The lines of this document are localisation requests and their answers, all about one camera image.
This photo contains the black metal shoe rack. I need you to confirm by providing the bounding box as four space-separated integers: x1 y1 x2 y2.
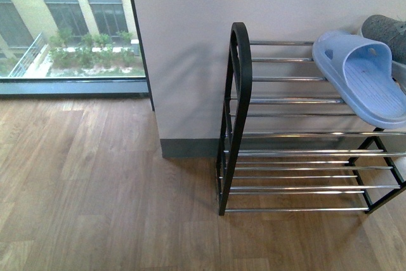
216 22 405 215

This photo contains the light blue slipper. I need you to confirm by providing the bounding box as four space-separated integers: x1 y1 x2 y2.
312 30 405 129

